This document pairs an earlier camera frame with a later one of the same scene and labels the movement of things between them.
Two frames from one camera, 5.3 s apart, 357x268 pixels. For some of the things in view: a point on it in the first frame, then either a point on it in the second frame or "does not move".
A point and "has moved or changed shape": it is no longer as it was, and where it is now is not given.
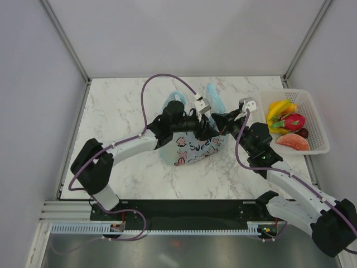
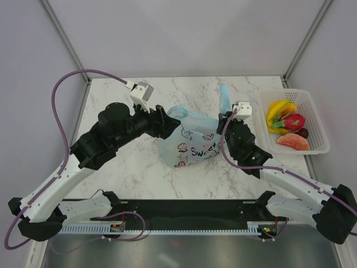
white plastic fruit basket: (303, 97) does not move
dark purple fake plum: (303, 132) does not move
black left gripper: (203, 129) → (162, 125)
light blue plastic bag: (184, 147) has moved or changed shape
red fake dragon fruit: (290, 121) does not move
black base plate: (185, 214) does not move
